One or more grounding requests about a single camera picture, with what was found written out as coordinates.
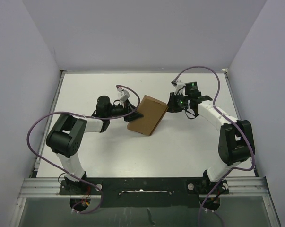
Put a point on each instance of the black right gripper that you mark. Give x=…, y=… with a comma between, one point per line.
x=172, y=107

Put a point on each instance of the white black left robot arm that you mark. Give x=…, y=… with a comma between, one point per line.
x=67, y=133

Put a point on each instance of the brown cardboard box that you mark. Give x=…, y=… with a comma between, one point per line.
x=153, y=111

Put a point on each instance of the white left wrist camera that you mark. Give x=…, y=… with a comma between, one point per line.
x=123, y=94

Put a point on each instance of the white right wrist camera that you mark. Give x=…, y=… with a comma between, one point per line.
x=179, y=87

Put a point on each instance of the aluminium frame rail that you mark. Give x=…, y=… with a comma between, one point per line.
x=51, y=187

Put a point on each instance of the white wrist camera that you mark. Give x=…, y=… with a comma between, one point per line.
x=179, y=87
x=123, y=94

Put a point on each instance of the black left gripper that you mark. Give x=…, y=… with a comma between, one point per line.
x=135, y=116

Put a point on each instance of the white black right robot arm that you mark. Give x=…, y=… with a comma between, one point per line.
x=235, y=137

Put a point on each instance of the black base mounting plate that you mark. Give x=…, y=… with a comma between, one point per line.
x=140, y=192

